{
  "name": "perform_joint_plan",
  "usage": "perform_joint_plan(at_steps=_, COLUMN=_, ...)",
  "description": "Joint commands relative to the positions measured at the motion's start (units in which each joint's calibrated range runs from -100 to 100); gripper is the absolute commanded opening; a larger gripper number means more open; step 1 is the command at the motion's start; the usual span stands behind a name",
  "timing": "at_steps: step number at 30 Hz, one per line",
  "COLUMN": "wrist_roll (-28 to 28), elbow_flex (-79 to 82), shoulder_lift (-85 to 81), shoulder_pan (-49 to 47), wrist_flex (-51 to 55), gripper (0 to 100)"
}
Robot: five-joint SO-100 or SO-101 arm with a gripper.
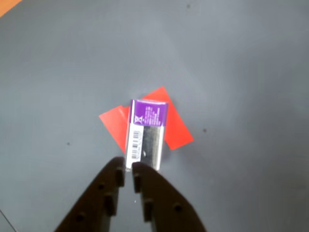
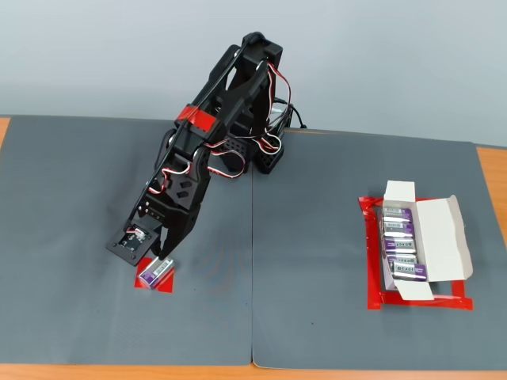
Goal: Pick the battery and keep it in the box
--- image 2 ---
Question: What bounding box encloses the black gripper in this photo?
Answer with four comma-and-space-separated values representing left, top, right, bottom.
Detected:
132, 189, 200, 261

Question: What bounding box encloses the purple silver 9V battery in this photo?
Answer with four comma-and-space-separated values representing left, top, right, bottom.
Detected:
382, 236, 418, 256
138, 256, 176, 287
390, 261, 429, 283
382, 205, 414, 224
383, 221, 416, 239
386, 253, 419, 268

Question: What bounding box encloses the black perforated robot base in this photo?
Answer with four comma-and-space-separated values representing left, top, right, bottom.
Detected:
219, 133, 285, 176

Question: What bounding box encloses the white cardboard battery box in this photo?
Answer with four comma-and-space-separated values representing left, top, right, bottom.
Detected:
381, 180, 475, 302

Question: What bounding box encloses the red tape square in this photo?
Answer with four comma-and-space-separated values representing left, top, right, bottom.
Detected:
133, 256, 178, 295

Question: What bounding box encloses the grey rubber mat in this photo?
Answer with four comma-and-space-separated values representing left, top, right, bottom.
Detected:
251, 128, 507, 371
0, 114, 255, 367

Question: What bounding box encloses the red tape band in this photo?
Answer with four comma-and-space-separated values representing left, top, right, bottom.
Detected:
175, 103, 218, 134

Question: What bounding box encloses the black square wrist camera module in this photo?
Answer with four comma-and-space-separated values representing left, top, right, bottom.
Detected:
105, 220, 164, 271

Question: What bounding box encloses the red white black servo wire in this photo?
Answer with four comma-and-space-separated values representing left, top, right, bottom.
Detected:
204, 141, 247, 180
155, 167, 192, 196
266, 60, 295, 120

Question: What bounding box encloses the black power cable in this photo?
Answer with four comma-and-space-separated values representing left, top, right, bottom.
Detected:
276, 97, 310, 130

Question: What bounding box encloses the red tape frame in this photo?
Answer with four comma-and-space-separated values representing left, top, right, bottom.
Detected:
358, 194, 475, 313

